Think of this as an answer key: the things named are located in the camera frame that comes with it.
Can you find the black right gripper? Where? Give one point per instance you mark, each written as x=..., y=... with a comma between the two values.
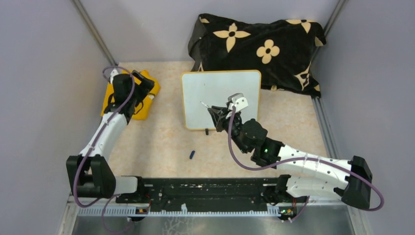
x=219, y=117

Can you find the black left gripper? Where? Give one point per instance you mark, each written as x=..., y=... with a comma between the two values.
x=145, y=87

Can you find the yellow framed whiteboard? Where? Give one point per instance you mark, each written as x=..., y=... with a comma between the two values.
x=213, y=88

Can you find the blue marker cap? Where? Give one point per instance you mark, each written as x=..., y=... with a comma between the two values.
x=192, y=154

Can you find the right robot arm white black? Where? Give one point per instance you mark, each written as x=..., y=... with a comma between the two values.
x=347, y=180

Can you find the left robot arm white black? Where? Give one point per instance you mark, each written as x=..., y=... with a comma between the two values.
x=129, y=96

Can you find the yellow cloth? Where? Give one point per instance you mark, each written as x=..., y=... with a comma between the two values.
x=116, y=94

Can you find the black floral blanket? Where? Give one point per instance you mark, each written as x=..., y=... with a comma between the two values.
x=281, y=51

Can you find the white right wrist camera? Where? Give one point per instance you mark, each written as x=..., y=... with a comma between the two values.
x=237, y=101

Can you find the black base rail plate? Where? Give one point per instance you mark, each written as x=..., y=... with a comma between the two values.
x=211, y=194

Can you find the white perforated cable tray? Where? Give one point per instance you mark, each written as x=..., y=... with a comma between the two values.
x=133, y=211

